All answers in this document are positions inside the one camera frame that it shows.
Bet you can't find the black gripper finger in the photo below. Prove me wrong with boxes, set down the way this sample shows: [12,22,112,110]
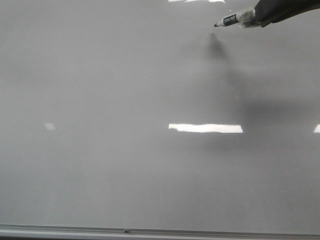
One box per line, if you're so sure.
[254,0,320,27]

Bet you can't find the white whiteboard with aluminium frame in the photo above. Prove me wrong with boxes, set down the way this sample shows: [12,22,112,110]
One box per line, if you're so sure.
[0,0,320,237]

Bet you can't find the white marker with black cap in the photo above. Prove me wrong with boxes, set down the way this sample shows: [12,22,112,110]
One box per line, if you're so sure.
[213,8,261,28]

